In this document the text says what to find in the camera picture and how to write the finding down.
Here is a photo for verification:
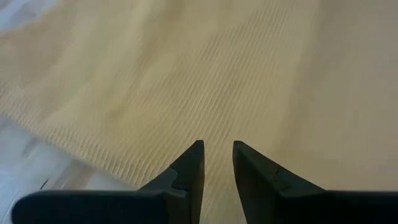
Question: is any orange towel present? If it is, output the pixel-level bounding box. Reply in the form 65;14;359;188
0;0;398;224

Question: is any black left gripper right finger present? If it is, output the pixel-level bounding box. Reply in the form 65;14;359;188
232;140;398;224

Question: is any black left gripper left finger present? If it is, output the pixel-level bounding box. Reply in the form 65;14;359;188
11;139;205;224

